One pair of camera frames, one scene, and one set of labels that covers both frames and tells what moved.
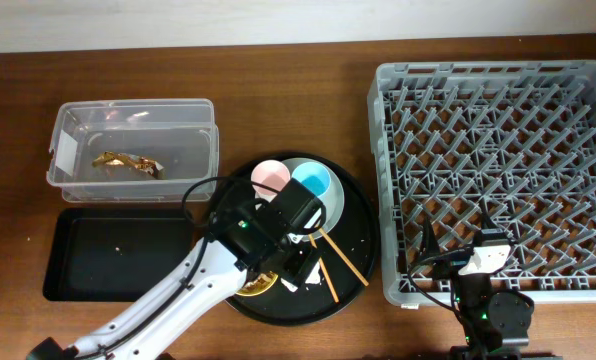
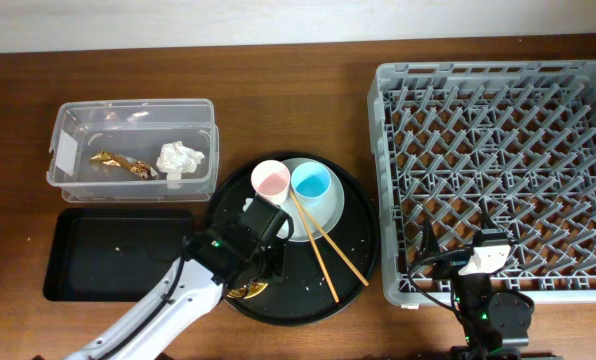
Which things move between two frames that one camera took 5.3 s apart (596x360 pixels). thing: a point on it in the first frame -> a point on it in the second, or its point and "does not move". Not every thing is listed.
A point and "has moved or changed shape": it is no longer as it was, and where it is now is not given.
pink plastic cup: (269, 173) does not move
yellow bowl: (261, 284) has moved or changed shape
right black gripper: (451, 261) does not move
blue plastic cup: (312, 176) does not move
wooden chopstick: (330, 284) does not move
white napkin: (314, 278) -> (174, 159)
